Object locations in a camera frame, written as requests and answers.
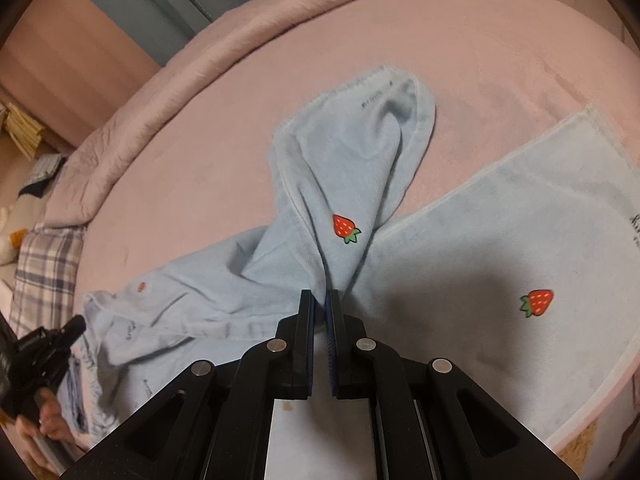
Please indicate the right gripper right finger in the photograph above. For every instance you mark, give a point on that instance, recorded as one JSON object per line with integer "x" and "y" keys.
{"x": 429, "y": 420}

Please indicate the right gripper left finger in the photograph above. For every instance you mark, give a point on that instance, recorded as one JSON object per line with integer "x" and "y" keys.
{"x": 212, "y": 421}

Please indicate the light blue strawberry pants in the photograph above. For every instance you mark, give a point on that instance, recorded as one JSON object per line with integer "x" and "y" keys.
{"x": 526, "y": 276}

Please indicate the person's left hand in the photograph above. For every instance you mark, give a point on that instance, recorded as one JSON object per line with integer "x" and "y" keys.
{"x": 50, "y": 424}

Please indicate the plaid pillow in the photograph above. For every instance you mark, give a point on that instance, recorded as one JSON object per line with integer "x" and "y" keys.
{"x": 45, "y": 279}

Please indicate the brown fuzzy rug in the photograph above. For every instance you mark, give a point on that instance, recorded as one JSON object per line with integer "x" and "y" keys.
{"x": 575, "y": 453}

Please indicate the white plush toy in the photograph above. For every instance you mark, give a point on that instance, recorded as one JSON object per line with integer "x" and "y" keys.
{"x": 16, "y": 222}

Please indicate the yellow tassel curtain tie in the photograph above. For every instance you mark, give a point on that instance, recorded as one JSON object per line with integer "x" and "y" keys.
{"x": 24, "y": 131}

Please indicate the pink curtain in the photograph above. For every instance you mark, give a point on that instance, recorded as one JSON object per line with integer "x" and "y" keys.
{"x": 71, "y": 66}

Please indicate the pink bed sheet mattress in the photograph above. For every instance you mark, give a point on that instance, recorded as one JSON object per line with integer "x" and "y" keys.
{"x": 464, "y": 172}

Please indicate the pink folded quilt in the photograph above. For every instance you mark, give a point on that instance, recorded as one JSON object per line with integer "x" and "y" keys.
{"x": 90, "y": 173}

